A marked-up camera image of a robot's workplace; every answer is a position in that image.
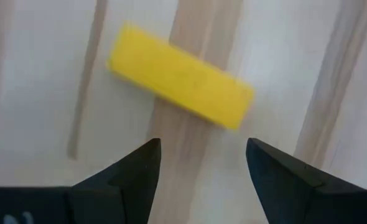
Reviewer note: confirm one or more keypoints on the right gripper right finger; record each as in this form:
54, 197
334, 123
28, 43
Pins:
283, 193

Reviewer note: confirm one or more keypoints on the yellow rectangular foam block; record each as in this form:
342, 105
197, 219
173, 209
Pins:
180, 76

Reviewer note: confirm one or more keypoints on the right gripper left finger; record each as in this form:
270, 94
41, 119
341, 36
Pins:
124, 193

